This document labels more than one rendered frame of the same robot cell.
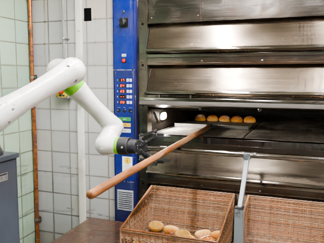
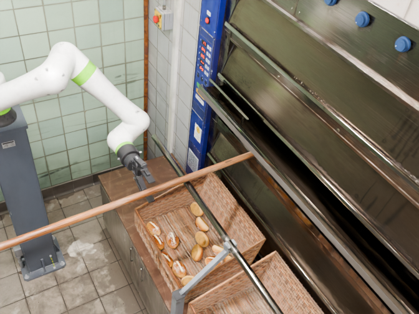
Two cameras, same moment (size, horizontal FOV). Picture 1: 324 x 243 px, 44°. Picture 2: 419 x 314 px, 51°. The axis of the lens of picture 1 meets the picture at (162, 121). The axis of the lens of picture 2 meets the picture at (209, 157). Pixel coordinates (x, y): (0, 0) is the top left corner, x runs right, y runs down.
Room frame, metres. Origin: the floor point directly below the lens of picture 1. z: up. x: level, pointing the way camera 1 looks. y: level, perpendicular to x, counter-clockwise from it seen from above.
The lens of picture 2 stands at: (1.10, -0.91, 2.59)
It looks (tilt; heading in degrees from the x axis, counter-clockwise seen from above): 43 degrees down; 34
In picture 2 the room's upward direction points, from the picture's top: 8 degrees clockwise
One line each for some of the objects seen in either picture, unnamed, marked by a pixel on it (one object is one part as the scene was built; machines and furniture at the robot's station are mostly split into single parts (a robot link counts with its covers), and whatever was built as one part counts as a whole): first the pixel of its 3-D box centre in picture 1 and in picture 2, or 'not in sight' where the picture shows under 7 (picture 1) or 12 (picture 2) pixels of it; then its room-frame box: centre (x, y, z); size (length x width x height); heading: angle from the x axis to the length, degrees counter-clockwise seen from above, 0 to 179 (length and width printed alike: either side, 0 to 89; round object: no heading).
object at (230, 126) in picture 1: (215, 123); not in sight; (3.10, -0.41, 1.20); 0.55 x 0.36 x 0.03; 71
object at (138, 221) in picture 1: (180, 222); (196, 231); (2.25, -0.11, 0.72); 0.56 x 0.49 x 0.28; 70
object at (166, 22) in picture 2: (64, 90); (163, 18); (2.78, 0.67, 1.46); 0.10 x 0.07 x 0.10; 70
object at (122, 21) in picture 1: (122, 18); not in sight; (2.61, 0.25, 1.92); 0.06 x 0.04 x 0.11; 70
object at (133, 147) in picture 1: (138, 146); (134, 166); (2.04, 0.12, 1.20); 0.09 x 0.07 x 0.08; 70
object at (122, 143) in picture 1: (125, 145); (129, 155); (2.07, 0.19, 1.20); 0.12 x 0.06 x 0.09; 160
